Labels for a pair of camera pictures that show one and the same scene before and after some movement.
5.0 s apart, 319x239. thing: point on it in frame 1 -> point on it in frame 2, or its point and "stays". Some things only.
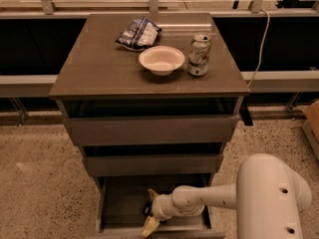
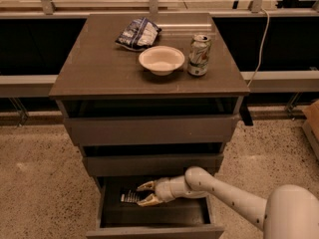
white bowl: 161,60 stays
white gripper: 157,207 -> 162,189
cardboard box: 311,125 stays
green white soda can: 199,50 stays
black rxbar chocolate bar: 148,210 -> 123,197
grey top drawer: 151,129 stays
